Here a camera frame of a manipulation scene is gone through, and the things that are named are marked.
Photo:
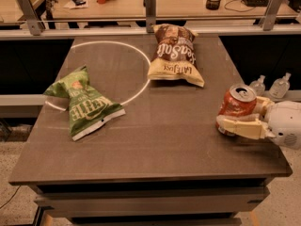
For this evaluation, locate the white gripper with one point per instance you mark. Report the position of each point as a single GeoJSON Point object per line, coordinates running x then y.
{"type": "Point", "coordinates": [284, 122]}

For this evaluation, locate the red coke can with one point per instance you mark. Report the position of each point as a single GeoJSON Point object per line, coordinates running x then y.
{"type": "Point", "coordinates": [239, 101]}

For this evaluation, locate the clear sanitizer bottle left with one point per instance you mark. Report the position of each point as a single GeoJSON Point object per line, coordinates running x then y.
{"type": "Point", "coordinates": [258, 85]}

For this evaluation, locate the clear sanitizer bottle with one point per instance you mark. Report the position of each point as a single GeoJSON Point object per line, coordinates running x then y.
{"type": "Point", "coordinates": [258, 85]}
{"type": "Point", "coordinates": [280, 86]}

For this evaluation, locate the clear sanitizer bottle right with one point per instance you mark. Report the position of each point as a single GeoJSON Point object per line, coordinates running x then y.
{"type": "Point", "coordinates": [280, 86]}

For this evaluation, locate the brown sea salt chips bag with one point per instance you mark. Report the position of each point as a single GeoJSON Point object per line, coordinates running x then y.
{"type": "Point", "coordinates": [174, 57]}

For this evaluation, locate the black mesh pen cup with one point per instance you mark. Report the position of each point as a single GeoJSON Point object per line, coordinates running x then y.
{"type": "Point", "coordinates": [213, 4]}

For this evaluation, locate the grey table drawer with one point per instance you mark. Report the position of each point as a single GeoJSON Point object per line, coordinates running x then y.
{"type": "Point", "coordinates": [153, 202]}

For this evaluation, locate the green Kettle chips bag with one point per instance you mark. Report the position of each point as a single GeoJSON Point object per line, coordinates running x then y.
{"type": "Point", "coordinates": [89, 110]}

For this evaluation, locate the right metal bracket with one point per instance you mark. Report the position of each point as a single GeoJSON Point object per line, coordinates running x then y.
{"type": "Point", "coordinates": [267, 21]}

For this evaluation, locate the metal bracket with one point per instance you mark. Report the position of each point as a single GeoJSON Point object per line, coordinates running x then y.
{"type": "Point", "coordinates": [150, 7]}
{"type": "Point", "coordinates": [267, 21]}
{"type": "Point", "coordinates": [34, 24]}

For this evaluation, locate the middle metal bracket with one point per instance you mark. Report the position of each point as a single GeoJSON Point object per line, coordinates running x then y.
{"type": "Point", "coordinates": [150, 7]}

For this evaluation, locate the left metal bracket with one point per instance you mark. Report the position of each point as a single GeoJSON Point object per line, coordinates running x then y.
{"type": "Point", "coordinates": [34, 24]}

